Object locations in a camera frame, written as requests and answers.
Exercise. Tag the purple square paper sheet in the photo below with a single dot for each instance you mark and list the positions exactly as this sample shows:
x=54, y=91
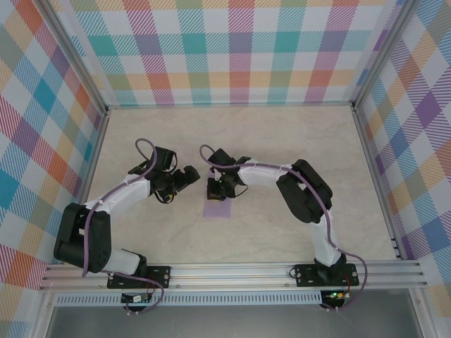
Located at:
x=217, y=211

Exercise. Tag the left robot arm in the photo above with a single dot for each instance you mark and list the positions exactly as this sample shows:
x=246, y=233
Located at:
x=81, y=239

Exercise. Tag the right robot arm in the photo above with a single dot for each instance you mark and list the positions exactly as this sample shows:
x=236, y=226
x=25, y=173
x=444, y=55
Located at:
x=303, y=197

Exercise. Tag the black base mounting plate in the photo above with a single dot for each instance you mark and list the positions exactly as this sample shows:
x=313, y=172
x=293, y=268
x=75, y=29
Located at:
x=160, y=276
x=306, y=276

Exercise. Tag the small circuit board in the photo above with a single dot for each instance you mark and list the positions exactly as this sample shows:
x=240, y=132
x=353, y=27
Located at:
x=336, y=295
x=135, y=298

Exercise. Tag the grey metal panel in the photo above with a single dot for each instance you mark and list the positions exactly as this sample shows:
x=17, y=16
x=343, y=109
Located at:
x=229, y=324

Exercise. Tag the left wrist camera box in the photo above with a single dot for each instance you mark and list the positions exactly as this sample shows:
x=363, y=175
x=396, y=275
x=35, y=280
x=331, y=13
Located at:
x=165, y=158

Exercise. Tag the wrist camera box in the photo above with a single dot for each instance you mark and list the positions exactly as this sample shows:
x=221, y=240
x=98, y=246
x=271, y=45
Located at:
x=221, y=158
x=165, y=158

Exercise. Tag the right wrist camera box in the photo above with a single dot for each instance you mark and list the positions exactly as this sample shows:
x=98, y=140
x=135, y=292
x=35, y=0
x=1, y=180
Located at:
x=221, y=158

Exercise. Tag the aluminium table edge rail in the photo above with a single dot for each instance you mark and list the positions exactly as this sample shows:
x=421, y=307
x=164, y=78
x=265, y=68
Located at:
x=92, y=165
x=374, y=176

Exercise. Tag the long aluminium mounting rail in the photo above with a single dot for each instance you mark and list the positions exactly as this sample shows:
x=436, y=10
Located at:
x=229, y=276

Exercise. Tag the aluminium frame post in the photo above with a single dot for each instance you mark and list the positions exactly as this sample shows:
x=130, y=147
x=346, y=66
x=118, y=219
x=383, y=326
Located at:
x=384, y=53
x=73, y=53

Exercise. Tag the aluminium frame leg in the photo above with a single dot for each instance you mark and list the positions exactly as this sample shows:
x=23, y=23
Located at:
x=423, y=313
x=42, y=317

